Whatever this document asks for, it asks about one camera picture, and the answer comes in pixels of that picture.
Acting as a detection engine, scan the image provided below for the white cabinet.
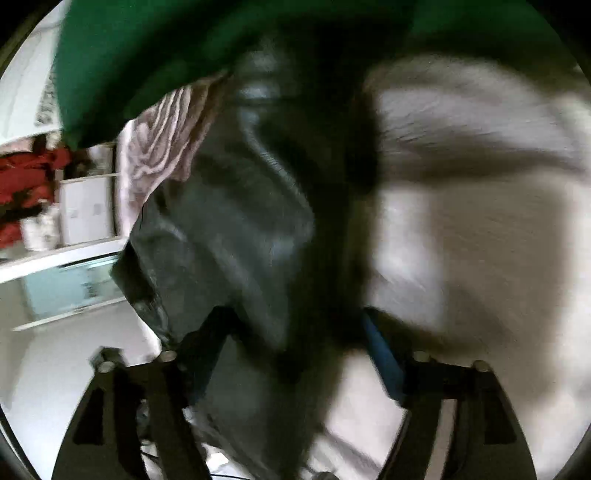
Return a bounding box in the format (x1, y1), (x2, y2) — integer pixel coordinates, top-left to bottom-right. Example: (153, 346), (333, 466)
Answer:
(58, 173), (122, 246)

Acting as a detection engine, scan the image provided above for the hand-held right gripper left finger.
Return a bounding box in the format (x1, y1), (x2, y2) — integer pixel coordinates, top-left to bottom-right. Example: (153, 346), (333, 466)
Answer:
(52, 306), (241, 480)

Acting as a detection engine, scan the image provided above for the white bed sheet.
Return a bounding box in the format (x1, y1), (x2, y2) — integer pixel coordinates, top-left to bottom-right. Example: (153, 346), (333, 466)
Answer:
(295, 51), (591, 480)

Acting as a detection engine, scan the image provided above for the white shelf board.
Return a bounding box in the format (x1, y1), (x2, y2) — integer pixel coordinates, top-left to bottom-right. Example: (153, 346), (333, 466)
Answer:
(0, 237), (127, 284)

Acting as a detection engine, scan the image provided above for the black leather jacket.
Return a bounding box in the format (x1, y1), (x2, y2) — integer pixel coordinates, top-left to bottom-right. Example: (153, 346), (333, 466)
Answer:
(110, 23), (384, 480)

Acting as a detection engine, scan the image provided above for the red cloth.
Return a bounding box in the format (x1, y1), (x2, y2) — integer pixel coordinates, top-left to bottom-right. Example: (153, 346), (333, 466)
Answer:
(0, 138), (72, 250)

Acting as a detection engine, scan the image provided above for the pink striped cloth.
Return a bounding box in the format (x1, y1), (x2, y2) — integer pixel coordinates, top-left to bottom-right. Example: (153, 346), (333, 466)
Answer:
(115, 74), (232, 241)

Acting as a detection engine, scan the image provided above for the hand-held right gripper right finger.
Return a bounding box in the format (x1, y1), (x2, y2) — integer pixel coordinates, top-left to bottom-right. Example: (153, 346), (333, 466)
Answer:
(361, 306), (537, 480)

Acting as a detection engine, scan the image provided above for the green cloth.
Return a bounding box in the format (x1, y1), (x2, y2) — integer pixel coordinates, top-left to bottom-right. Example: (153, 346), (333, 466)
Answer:
(52, 0), (573, 151)

